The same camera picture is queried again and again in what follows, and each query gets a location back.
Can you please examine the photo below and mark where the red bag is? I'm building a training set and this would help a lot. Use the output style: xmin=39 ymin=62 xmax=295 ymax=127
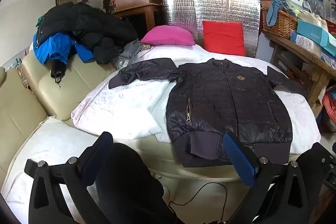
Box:
xmin=322 ymin=93 xmax=336 ymax=125

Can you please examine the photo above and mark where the teal cardboard box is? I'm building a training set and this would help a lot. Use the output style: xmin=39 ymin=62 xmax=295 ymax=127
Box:
xmin=297 ymin=19 xmax=336 ymax=56

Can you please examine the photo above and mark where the white fleece throw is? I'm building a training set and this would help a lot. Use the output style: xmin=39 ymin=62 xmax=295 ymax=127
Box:
xmin=3 ymin=116 xmax=252 ymax=224

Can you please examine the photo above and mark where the pile of black coats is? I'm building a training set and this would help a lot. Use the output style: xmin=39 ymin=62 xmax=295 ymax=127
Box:
xmin=37 ymin=2 xmax=138 ymax=64

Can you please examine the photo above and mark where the wicker basket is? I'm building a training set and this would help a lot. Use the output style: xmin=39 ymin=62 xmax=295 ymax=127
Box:
xmin=261 ymin=7 xmax=300 ymax=34

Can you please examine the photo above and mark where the wooden table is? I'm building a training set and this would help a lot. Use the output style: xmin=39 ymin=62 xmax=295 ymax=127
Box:
xmin=262 ymin=30 xmax=336 ymax=111

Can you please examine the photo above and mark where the black quilted jacket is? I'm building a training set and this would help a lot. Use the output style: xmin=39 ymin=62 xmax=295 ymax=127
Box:
xmin=108 ymin=57 xmax=309 ymax=168

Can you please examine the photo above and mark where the person's leg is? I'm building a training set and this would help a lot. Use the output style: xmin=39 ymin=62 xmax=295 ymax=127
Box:
xmin=96 ymin=143 xmax=175 ymax=224

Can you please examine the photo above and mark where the cream leather sofa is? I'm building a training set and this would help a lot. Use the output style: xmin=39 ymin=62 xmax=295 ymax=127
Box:
xmin=0 ymin=51 xmax=242 ymax=182

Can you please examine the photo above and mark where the black cable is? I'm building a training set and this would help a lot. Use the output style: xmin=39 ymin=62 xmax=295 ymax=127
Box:
xmin=168 ymin=182 xmax=227 ymax=224

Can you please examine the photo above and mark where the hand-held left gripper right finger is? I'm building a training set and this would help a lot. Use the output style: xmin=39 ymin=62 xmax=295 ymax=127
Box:
xmin=223 ymin=132 xmax=319 ymax=224

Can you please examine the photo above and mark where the white blanket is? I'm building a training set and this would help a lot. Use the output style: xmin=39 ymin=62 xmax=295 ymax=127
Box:
xmin=71 ymin=43 xmax=322 ymax=155

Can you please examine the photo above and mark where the pink pillow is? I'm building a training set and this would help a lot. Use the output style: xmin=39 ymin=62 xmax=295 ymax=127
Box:
xmin=140 ymin=25 xmax=196 ymax=46

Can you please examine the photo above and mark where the red pillow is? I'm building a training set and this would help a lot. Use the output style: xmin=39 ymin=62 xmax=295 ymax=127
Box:
xmin=202 ymin=21 xmax=247 ymax=57

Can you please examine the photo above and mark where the grey cloth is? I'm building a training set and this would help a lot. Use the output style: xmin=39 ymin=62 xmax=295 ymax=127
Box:
xmin=118 ymin=39 xmax=153 ymax=67

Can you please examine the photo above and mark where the white patterned box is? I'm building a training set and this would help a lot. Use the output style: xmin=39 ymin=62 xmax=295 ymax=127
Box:
xmin=290 ymin=31 xmax=323 ymax=56

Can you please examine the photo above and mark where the light blue cloth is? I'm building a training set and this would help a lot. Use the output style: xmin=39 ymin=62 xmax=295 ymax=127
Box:
xmin=266 ymin=0 xmax=289 ymax=26

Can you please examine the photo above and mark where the blue jacket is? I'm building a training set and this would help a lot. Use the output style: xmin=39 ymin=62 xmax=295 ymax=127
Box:
xmin=33 ymin=32 xmax=95 ymax=83

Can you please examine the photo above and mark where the silver insulation sheet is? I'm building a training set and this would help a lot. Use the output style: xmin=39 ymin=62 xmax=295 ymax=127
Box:
xmin=161 ymin=0 xmax=261 ymax=58

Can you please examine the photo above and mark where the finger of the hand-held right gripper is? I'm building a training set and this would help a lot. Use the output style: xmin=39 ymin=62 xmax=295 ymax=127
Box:
xmin=298 ymin=142 xmax=336 ymax=188

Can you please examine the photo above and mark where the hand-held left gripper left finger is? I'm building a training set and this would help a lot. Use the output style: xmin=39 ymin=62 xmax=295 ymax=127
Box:
xmin=24 ymin=132 xmax=114 ymax=224

